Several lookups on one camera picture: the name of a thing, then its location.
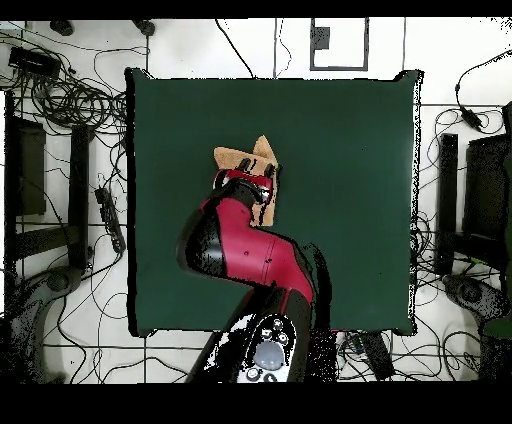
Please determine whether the orange terry towel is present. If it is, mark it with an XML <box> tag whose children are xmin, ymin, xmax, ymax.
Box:
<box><xmin>212</xmin><ymin>134</ymin><xmax>282</xmax><ymax>228</ymax></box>

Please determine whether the dark green table cloth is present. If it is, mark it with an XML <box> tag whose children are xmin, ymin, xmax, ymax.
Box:
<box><xmin>124</xmin><ymin>66</ymin><xmax>424</xmax><ymax>338</ymax></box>

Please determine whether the black power strip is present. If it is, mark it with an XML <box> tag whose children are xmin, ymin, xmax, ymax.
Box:
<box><xmin>359</xmin><ymin>331</ymin><xmax>396</xmax><ymax>381</ymax></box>
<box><xmin>94</xmin><ymin>186</ymin><xmax>127</xmax><ymax>254</ymax></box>

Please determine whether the grey tripod base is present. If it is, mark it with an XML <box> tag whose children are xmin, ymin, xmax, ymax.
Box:
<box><xmin>441</xmin><ymin>273</ymin><xmax>512</xmax><ymax>333</ymax></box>
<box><xmin>7</xmin><ymin>264</ymin><xmax>86</xmax><ymax>384</ymax></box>

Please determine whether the black box device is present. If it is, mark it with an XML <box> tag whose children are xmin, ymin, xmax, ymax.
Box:
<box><xmin>7</xmin><ymin>46</ymin><xmax>62</xmax><ymax>79</ymax></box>

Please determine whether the long black cable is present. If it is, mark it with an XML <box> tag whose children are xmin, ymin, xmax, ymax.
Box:
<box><xmin>214</xmin><ymin>18</ymin><xmax>256</xmax><ymax>79</ymax></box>

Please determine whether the grey square floor frame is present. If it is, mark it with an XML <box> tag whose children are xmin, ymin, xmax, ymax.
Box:
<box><xmin>309</xmin><ymin>17</ymin><xmax>370</xmax><ymax>72</ymax></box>

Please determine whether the black metal frame stand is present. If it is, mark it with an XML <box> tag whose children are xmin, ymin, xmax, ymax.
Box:
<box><xmin>434</xmin><ymin>101</ymin><xmax>512</xmax><ymax>277</ymax></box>
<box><xmin>3</xmin><ymin>90</ymin><xmax>96</xmax><ymax>273</ymax></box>

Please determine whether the coil of black cables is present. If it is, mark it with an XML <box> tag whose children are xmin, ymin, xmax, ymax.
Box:
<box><xmin>31</xmin><ymin>77</ymin><xmax>128</xmax><ymax>135</ymax></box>

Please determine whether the black cable with adapter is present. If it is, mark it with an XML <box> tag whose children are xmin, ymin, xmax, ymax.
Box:
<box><xmin>454</xmin><ymin>48</ymin><xmax>512</xmax><ymax>133</ymax></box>

